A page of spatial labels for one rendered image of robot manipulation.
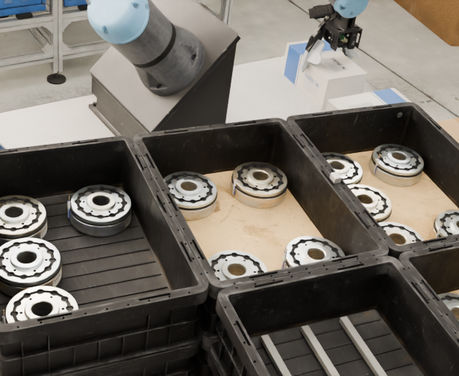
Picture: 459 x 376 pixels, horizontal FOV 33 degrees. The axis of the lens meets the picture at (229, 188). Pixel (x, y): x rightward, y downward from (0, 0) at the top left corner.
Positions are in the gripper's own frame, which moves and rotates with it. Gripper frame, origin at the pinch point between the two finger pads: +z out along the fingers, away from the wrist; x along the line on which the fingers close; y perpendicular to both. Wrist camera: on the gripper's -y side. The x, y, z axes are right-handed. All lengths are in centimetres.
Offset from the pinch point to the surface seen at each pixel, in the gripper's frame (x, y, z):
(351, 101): -6.3, 20.4, -2.7
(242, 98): -23.0, -0.9, 6.2
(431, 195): -16, 61, -7
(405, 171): -20, 56, -10
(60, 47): -27, -137, 60
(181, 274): -74, 70, -13
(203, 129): -57, 40, -17
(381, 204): -31, 63, -10
